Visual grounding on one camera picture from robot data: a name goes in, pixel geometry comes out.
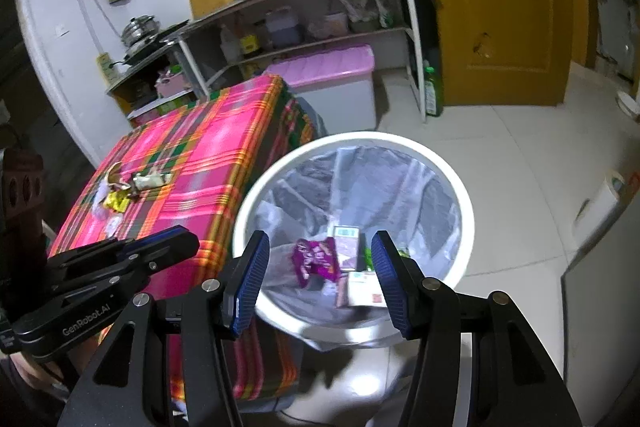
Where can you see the purple snack packet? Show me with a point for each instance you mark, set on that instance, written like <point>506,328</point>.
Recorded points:
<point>315,259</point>

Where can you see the white carton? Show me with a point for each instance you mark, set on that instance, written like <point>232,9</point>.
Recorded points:
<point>362,289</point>

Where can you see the white plastic jug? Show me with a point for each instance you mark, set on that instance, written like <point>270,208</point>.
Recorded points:
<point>230,44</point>

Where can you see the yellow label sauce bottle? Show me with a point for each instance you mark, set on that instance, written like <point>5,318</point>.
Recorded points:
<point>249,44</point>

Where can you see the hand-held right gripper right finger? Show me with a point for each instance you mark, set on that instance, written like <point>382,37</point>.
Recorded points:
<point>390,287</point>

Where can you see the white round bin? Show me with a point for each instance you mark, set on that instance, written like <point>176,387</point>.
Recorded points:
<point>370,138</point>

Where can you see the white appliance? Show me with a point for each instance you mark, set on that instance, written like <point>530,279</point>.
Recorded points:
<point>600,307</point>

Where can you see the yellow wooden door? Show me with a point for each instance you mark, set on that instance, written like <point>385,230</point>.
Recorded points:
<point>500,7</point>

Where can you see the black induction cooker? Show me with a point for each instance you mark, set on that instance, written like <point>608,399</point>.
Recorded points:
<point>150,44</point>

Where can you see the beige peel scrap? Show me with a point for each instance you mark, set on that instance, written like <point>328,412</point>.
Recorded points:
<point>114,174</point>

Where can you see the pink plastic basket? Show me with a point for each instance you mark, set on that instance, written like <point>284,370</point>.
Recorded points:
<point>167,84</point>

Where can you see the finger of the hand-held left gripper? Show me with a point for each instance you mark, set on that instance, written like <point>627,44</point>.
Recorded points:
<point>175,252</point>
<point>145,242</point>

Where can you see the purple plastic jug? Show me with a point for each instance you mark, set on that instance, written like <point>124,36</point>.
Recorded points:
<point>282,29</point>

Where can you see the pink carton box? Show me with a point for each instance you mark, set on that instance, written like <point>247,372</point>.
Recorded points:
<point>347,247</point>

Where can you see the green plastic bottle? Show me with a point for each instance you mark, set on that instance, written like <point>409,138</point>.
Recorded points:
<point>432,89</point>

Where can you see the white paper bag green print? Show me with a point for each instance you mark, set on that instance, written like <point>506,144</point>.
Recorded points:
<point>150,180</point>

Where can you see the low grey shelf cabinet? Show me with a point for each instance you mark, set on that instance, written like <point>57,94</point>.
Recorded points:
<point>145,66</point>

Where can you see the pink lid storage box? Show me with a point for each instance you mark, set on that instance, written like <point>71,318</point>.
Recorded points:
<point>325,67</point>

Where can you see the pink plaid tablecloth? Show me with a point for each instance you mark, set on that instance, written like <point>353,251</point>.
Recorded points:
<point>210,142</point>

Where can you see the yellow packet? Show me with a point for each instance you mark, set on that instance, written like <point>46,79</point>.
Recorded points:
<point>117,201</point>

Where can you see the steel pot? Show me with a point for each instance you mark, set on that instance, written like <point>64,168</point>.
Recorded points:
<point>140,29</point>

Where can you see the person's left forearm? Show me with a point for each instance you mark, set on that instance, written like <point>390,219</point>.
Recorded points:
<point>25,364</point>

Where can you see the green snack packet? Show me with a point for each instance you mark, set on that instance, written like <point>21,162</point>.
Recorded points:
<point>368,257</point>

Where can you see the wall power strip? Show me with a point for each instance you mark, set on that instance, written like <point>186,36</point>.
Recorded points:
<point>105,67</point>

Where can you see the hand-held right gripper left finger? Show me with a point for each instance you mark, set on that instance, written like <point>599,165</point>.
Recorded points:
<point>250,287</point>

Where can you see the clear bin liner bag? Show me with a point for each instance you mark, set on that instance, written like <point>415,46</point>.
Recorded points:
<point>350,177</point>

